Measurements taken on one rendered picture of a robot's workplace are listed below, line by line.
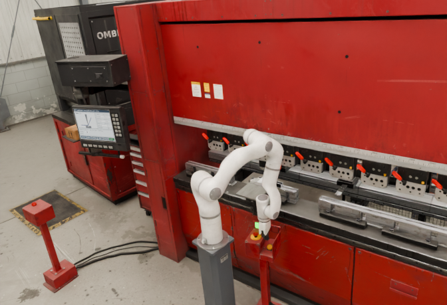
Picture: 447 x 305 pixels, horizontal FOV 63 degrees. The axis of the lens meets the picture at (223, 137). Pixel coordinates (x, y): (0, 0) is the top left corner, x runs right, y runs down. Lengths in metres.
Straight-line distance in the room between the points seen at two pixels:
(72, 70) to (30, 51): 5.95
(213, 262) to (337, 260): 0.90
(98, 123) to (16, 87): 6.01
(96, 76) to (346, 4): 1.78
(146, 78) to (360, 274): 2.03
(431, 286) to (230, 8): 2.06
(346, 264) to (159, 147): 1.64
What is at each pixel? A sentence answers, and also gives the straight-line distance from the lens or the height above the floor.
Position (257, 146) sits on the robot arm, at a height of 1.55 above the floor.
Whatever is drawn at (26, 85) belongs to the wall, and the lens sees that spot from 8.98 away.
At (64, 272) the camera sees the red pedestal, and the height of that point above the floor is 0.12.
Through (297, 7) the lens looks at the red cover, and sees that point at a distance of 2.25.
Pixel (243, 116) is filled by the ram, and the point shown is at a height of 1.50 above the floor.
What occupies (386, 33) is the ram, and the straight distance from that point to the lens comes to 2.12.
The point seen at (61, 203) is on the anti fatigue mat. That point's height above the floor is 0.01.
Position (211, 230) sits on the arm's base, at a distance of 2.12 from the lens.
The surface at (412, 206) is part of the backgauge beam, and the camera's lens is 2.74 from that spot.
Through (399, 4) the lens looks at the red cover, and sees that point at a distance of 2.08.
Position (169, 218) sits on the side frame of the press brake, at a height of 0.51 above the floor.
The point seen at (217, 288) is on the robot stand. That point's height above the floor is 0.72.
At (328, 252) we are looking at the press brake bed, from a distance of 2.68.
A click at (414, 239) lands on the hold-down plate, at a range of 2.49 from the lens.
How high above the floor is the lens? 2.37
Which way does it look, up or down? 22 degrees down
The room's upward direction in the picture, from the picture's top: 5 degrees counter-clockwise
